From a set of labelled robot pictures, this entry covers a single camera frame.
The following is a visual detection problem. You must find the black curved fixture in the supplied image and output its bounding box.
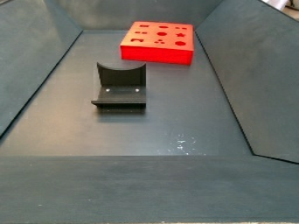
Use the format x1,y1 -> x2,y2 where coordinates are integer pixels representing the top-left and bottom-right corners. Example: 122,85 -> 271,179
90,64 -> 145,107

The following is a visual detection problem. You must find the red foam shape-sorter block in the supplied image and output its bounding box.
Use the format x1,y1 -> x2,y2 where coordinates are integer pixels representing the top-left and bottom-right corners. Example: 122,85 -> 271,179
120,21 -> 193,65

